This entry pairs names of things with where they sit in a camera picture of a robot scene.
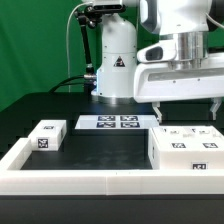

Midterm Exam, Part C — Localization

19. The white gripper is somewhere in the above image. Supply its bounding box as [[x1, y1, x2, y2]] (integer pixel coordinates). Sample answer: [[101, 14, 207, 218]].
[[134, 53, 224, 122]]

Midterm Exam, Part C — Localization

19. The white cabinet door panel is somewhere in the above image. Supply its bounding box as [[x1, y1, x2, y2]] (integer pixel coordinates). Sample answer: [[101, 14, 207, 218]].
[[152, 126, 193, 151], [189, 126, 224, 150]]

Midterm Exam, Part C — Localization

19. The white cabinet body box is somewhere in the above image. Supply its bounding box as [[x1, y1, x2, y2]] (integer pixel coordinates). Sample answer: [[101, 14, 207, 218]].
[[148, 127, 224, 170]]

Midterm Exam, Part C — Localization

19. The white cabinet top block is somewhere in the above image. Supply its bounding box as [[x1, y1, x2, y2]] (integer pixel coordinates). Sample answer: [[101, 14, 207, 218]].
[[28, 120, 67, 151]]

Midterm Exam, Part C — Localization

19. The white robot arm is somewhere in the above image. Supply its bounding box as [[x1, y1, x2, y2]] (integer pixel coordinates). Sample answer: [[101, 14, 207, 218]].
[[90, 0, 224, 114]]

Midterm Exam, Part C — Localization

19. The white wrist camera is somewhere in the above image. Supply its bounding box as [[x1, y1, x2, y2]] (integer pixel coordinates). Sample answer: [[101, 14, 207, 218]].
[[137, 44, 176, 63]]

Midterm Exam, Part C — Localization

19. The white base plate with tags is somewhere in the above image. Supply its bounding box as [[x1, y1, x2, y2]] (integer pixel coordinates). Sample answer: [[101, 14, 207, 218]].
[[75, 115, 159, 130]]

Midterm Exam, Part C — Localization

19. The black camera bar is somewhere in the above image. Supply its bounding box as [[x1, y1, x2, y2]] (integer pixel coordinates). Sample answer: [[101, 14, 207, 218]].
[[88, 4, 126, 13]]

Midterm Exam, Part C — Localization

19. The black cables bundle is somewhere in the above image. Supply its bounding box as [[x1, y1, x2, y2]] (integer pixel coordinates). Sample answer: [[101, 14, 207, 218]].
[[48, 75, 98, 94]]

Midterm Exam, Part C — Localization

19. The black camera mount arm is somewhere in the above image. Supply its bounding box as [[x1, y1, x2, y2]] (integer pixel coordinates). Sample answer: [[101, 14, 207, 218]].
[[75, 6, 100, 79]]

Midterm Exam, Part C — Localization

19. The white cable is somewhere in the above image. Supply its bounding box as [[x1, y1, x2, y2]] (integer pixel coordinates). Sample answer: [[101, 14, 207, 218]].
[[65, 2, 88, 94]]

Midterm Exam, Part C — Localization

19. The white U-shaped workspace frame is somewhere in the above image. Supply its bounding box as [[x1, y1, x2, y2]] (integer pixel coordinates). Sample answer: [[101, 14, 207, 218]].
[[0, 138, 224, 195]]

